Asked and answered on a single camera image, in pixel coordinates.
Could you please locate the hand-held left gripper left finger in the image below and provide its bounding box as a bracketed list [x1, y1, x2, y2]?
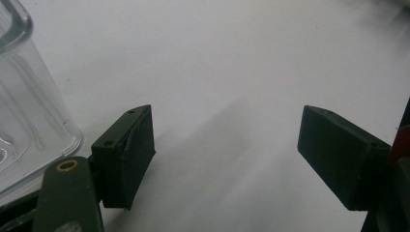
[91, 103, 157, 211]

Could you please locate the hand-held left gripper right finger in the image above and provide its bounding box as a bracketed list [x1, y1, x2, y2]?
[297, 104, 393, 212]

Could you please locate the clear plastic container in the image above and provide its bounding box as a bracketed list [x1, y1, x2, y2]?
[0, 0, 84, 207]

